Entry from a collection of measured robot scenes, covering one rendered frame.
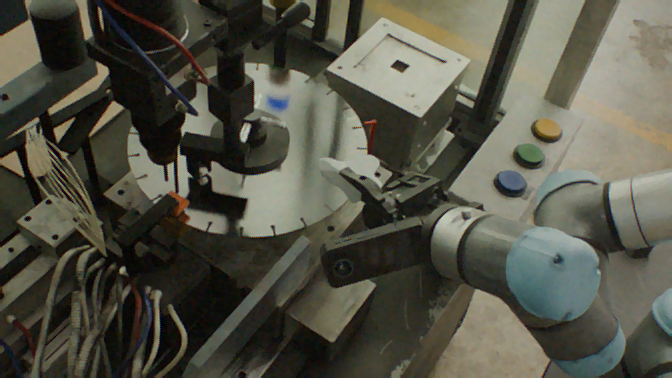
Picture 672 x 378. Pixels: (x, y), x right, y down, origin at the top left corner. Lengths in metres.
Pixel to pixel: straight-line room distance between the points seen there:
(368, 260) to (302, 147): 0.31
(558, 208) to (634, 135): 1.91
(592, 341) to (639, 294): 1.51
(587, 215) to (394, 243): 0.20
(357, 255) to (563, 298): 0.22
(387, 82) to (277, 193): 0.34
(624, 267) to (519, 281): 1.64
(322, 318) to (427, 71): 0.48
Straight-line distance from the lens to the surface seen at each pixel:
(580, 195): 0.83
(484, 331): 2.05
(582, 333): 0.74
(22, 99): 0.99
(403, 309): 1.14
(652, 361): 1.00
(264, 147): 1.02
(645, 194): 0.81
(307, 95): 1.11
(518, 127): 1.22
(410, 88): 1.23
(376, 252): 0.77
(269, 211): 0.96
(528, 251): 0.66
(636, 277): 2.29
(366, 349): 1.09
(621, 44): 3.10
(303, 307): 1.03
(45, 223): 1.06
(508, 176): 1.12
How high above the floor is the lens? 1.70
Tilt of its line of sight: 50 degrees down
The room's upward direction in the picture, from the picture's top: 9 degrees clockwise
